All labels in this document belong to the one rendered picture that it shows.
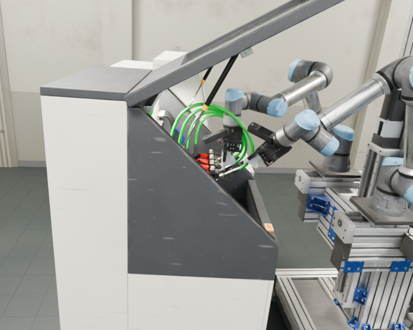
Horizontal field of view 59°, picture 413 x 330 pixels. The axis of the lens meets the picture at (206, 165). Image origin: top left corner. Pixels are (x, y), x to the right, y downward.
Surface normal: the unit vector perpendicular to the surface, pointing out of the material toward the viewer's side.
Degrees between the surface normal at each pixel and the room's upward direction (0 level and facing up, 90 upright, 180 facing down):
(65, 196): 90
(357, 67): 90
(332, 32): 90
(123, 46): 90
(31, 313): 0
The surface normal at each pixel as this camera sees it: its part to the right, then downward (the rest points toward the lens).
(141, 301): 0.02, 0.35
